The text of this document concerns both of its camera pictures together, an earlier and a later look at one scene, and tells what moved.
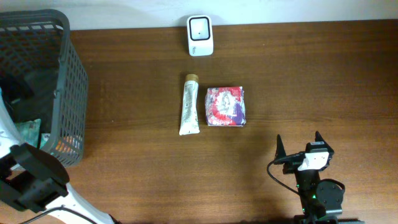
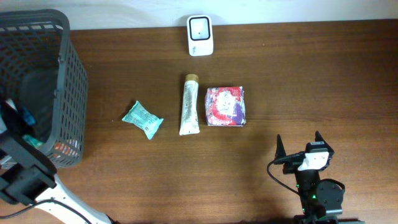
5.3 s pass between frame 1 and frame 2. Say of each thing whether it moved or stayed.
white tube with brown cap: stayed
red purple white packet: stayed
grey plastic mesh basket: stayed
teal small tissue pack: moved
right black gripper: stayed
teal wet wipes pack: moved
